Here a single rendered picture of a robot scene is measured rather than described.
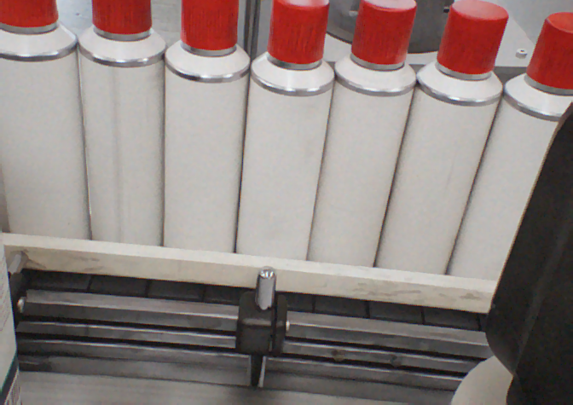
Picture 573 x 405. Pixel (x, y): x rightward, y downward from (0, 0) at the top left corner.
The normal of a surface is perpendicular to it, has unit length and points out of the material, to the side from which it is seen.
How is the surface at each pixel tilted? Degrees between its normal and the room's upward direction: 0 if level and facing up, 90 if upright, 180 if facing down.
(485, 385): 1
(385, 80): 42
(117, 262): 90
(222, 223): 90
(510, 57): 3
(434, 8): 75
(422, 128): 90
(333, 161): 90
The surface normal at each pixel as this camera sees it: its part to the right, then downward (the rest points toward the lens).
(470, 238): -0.86, 0.21
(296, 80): 0.10, -0.23
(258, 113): -0.69, 0.35
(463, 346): -0.03, 0.56
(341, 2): -0.77, 0.01
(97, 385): 0.11, -0.82
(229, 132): 0.60, 0.50
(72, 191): 0.81, 0.40
